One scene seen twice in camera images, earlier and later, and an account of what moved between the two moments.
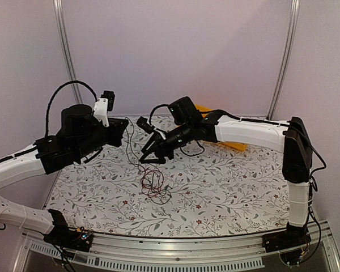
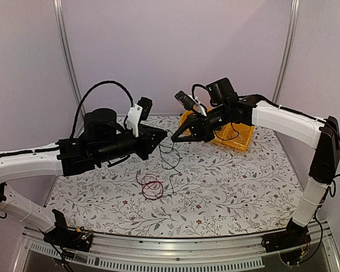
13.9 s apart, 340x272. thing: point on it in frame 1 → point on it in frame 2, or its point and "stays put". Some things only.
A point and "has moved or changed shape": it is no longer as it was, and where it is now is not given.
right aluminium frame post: [285, 59] stays put
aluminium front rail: [115, 253] stays put
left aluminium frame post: [60, 13] stays put
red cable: [152, 181] has moved or changed shape
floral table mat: [203, 190] stays put
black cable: [152, 185] → [178, 162]
